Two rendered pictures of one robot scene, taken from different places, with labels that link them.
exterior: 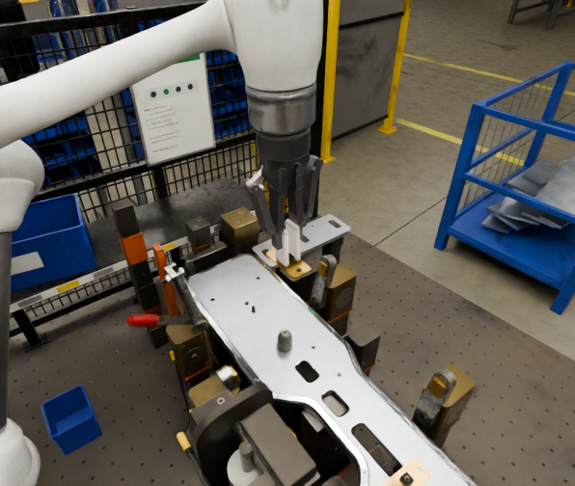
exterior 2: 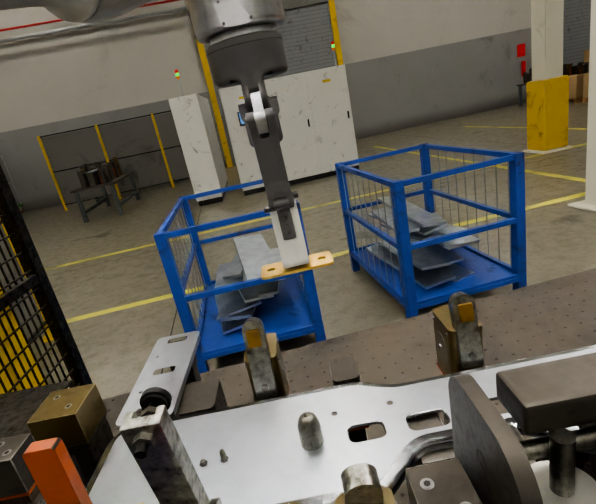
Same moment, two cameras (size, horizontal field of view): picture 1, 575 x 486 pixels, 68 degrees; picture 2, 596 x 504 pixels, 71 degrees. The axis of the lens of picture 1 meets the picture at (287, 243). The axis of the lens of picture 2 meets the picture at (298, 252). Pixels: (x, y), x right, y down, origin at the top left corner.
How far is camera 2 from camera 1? 54 cm
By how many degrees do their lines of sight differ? 50
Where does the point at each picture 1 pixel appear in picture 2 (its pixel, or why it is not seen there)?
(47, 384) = not seen: outside the picture
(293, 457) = not seen: outside the picture
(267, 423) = (537, 378)
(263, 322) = (254, 453)
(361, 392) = (424, 392)
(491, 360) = (380, 357)
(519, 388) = (416, 354)
